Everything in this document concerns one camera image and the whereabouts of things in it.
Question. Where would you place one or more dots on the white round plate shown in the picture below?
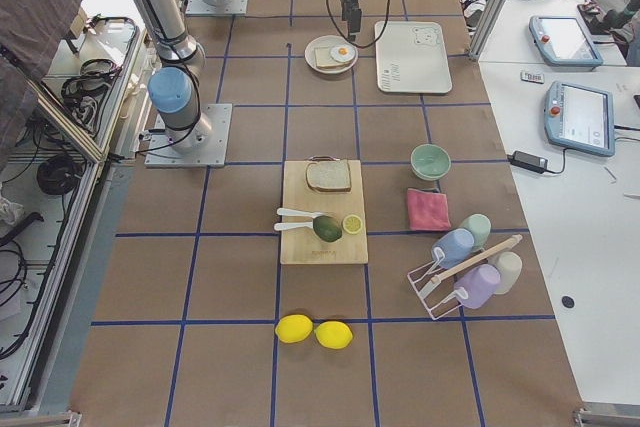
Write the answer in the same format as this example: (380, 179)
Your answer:
(326, 41)

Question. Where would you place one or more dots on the bread slice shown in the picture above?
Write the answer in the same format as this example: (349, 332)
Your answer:
(329, 176)
(322, 59)

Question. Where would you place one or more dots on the bread slice on plate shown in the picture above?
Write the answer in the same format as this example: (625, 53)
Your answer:
(322, 59)

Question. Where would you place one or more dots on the fried egg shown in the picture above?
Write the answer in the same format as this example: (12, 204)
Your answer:
(342, 54)

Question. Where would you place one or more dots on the white bear tray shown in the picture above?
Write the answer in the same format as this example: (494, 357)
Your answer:
(411, 58)

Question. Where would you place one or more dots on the green bowl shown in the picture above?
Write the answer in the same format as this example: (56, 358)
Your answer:
(430, 162)

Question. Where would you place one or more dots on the pink cloth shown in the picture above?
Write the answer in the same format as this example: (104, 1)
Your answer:
(427, 211)

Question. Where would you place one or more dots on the lime half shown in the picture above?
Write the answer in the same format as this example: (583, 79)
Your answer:
(352, 224)

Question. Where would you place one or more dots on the white plastic spoon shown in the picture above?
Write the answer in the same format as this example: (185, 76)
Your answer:
(287, 212)

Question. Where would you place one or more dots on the green avocado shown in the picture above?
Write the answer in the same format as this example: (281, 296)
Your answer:
(327, 228)

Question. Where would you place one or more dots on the upper teach pendant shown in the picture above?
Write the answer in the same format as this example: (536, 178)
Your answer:
(564, 42)

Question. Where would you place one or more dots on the teach pendant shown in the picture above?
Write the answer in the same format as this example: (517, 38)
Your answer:
(564, 42)
(580, 118)

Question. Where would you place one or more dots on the white plastic fork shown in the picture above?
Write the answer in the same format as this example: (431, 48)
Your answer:
(284, 226)

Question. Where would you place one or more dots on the wooden cutting board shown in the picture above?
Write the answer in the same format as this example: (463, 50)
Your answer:
(301, 246)

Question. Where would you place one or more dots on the black power adapter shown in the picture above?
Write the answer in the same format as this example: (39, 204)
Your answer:
(528, 161)

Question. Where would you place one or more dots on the green cup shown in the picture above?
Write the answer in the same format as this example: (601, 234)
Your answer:
(479, 225)

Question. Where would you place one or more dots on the lower teach pendant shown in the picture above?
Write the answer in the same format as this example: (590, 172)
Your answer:
(580, 118)

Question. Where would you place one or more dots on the blue cup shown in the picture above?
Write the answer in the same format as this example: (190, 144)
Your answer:
(452, 248)

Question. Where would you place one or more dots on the white cup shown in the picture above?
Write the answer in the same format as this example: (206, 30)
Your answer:
(509, 265)

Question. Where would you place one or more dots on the purple cup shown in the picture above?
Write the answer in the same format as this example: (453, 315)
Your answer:
(476, 287)

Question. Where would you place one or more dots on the left yellow lemon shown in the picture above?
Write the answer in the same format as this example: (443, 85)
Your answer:
(293, 328)

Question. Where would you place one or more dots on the yellow lemon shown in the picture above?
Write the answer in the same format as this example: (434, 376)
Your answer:
(334, 335)
(293, 328)

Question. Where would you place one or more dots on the right yellow lemon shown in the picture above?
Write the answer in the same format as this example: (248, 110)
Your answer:
(334, 335)

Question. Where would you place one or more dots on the white wire cup rack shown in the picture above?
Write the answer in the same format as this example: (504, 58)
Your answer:
(434, 287)

